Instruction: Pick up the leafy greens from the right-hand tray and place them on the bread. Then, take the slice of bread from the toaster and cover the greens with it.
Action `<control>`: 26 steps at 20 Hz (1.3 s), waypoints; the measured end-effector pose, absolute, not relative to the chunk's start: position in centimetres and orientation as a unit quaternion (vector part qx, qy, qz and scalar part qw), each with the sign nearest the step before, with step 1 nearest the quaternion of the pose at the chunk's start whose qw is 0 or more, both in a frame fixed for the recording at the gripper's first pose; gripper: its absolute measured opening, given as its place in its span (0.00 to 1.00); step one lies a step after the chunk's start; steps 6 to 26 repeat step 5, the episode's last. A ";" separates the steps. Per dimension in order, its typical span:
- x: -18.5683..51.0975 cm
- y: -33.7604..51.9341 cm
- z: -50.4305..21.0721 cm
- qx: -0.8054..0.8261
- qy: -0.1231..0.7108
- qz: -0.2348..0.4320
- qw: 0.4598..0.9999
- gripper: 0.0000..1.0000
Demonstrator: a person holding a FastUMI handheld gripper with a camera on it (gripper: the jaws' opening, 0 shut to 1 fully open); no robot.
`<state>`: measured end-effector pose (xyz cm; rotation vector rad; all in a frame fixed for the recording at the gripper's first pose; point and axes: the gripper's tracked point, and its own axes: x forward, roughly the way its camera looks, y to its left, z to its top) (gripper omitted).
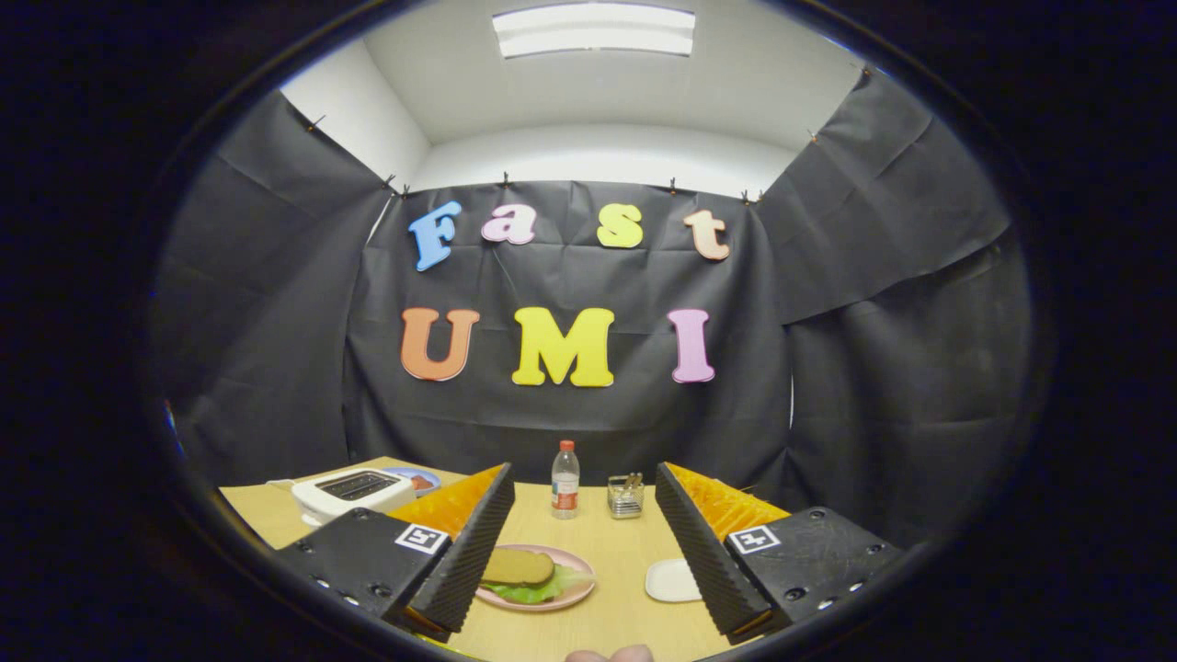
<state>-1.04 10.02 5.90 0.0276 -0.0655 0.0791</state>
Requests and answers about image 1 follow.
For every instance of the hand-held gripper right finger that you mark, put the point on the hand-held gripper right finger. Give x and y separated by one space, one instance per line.
694 547

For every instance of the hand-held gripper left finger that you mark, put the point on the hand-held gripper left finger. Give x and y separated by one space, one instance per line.
478 547

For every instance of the brown toast slice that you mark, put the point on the brown toast slice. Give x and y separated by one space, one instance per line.
517 566

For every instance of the green lettuce leaf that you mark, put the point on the green lettuce leaf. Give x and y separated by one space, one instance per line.
565 584

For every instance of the small white square plate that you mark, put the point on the small white square plate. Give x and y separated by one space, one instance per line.
671 581

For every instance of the red tomato slice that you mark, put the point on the red tomato slice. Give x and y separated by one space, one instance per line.
421 483

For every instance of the blue plate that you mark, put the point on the blue plate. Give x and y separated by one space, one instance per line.
425 475

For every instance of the clear bottle with red cap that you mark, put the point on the clear bottle with red cap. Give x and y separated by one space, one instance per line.
565 483

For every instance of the pink plate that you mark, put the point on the pink plate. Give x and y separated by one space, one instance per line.
579 588

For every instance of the white toaster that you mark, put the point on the white toaster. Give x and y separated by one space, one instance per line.
354 492

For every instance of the black backdrop cloth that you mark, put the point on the black backdrop cloth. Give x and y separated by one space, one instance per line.
570 414

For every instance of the ceiling light panel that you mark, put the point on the ceiling light panel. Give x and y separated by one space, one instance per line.
593 29

